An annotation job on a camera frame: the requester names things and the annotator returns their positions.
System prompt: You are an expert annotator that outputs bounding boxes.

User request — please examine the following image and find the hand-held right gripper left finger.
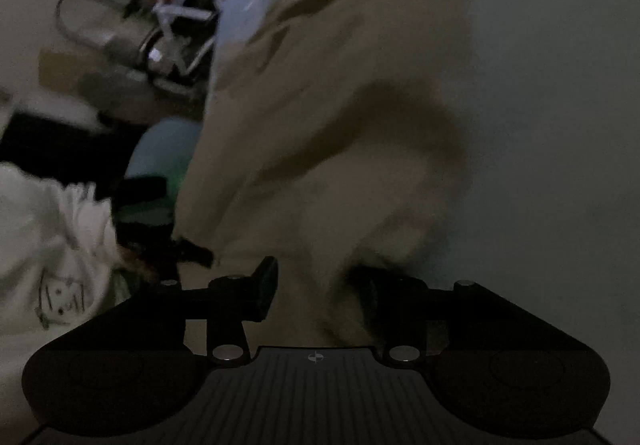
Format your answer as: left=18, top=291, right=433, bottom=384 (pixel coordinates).
left=131, top=256, right=280, bottom=364

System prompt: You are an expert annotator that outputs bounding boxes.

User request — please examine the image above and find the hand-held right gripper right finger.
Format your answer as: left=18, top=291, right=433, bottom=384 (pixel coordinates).
left=356, top=267, right=507, bottom=363

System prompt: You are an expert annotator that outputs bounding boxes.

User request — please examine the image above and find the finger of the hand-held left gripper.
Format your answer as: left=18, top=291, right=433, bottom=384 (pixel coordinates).
left=169, top=236, right=217, bottom=270

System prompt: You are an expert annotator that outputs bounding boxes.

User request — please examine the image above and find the beige long-sleeve shirt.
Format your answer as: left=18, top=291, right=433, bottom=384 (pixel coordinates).
left=172, top=0, right=477, bottom=351

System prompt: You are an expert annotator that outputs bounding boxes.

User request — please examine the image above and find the light blue round object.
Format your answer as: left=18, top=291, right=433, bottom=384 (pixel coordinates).
left=124, top=118, right=202, bottom=182

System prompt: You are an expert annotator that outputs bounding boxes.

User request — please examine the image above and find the white printed garment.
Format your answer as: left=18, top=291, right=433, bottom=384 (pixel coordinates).
left=0, top=161, right=123, bottom=353

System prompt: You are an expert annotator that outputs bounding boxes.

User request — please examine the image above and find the brown cardboard piece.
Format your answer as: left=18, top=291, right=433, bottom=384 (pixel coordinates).
left=37, top=48, right=103, bottom=92

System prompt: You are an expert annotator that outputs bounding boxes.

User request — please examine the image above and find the metal pot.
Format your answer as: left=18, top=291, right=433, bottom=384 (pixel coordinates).
left=54, top=0, right=168, bottom=73

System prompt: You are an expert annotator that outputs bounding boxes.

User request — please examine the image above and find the white wire rack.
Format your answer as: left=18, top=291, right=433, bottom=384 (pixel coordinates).
left=149, top=0, right=228, bottom=78

